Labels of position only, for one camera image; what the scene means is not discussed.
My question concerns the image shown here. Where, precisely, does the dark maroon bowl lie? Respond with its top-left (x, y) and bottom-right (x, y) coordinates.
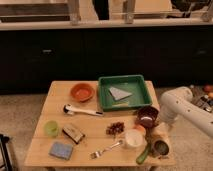
top-left (136, 106), bottom-right (159, 128)

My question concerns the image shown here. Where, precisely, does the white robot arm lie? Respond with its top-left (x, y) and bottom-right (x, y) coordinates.
top-left (158, 87), bottom-right (213, 138)

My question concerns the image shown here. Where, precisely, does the green plastic tray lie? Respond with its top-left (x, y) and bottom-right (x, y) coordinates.
top-left (98, 75), bottom-right (152, 112)

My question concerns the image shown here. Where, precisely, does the grey cloth piece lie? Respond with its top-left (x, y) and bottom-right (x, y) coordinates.
top-left (109, 87), bottom-right (131, 101)

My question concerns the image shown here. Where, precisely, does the yellow strip in tray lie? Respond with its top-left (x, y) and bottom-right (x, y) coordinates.
top-left (112, 102), bottom-right (129, 107)

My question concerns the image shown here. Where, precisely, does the orange bowl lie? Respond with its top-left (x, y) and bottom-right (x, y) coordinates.
top-left (70, 83), bottom-right (95, 102)

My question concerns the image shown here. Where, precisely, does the orange carrot piece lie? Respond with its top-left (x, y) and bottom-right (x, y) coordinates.
top-left (135, 125), bottom-right (146, 134)

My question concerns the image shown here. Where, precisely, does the brown wooden block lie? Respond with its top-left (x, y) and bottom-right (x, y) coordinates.
top-left (62, 124), bottom-right (85, 144)

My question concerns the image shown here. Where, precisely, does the white cup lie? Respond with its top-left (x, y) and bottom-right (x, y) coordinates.
top-left (125, 129), bottom-right (144, 148)

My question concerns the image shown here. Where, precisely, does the small green cup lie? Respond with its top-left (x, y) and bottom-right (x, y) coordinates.
top-left (44, 121), bottom-right (59, 137)

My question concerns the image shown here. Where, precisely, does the silver fork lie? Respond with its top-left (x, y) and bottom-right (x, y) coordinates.
top-left (90, 140), bottom-right (123, 159)

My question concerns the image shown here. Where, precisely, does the dark cabinet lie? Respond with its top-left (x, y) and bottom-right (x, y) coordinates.
top-left (0, 26), bottom-right (213, 94)

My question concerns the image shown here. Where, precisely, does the green cucumber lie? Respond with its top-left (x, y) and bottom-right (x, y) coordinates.
top-left (136, 143), bottom-right (151, 164)

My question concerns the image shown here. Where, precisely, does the blue sponge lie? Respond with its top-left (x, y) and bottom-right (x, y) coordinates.
top-left (49, 142), bottom-right (73, 160)

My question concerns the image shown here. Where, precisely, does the dark metal cup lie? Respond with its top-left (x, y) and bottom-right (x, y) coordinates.
top-left (152, 140), bottom-right (169, 157)

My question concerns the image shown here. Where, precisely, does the white handled brush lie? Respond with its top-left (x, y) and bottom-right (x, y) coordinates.
top-left (63, 104), bottom-right (103, 116)

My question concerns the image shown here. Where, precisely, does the black chair frame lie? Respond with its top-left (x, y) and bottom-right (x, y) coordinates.
top-left (0, 134), bottom-right (13, 171)

